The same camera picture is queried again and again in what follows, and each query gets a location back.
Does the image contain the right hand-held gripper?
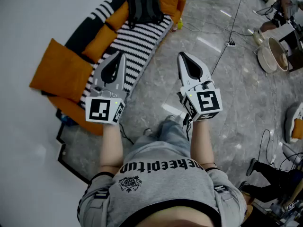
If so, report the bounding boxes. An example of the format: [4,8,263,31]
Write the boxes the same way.
[178,52,223,122]

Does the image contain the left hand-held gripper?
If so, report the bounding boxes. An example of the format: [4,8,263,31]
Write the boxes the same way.
[85,52,126,125]

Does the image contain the orange sofa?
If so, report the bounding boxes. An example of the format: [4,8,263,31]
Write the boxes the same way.
[29,0,187,137]

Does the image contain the black backpack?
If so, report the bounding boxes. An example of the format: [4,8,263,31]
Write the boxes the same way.
[126,0,164,30]

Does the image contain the person's left forearm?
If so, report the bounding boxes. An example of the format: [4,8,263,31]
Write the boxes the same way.
[98,122,124,175]

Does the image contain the person's right forearm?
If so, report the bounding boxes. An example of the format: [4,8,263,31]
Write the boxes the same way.
[190,119,218,170]

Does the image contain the orange back cushion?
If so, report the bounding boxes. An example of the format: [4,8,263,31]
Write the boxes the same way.
[105,0,130,32]
[81,24,118,64]

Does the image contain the black white striped blanket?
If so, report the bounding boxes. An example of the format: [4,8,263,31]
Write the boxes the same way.
[79,14,174,109]

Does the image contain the blue bag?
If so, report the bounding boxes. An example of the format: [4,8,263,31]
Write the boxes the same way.
[60,113,77,127]

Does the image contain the person's blue jeans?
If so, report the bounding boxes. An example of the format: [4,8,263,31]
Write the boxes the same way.
[131,119,192,156]

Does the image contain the black knitted throw white stripes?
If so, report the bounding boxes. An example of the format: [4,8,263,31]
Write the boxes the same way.
[63,0,134,56]

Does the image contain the dark cabinet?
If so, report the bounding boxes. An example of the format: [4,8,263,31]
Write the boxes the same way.
[278,22,303,72]

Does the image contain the person's grey t-shirt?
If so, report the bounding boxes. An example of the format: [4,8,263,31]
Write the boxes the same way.
[77,140,249,227]

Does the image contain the small orange cushion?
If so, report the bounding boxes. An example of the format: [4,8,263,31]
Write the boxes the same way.
[291,118,303,140]

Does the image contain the white floor cable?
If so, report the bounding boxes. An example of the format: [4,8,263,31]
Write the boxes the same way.
[182,14,255,36]

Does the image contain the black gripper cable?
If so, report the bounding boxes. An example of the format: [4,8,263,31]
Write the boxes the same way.
[119,123,135,144]
[181,112,193,142]

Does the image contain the black floor cable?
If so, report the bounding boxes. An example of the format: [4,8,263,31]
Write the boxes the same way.
[210,0,246,77]

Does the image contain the thin black looped cable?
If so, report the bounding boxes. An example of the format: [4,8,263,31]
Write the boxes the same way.
[257,129,278,166]

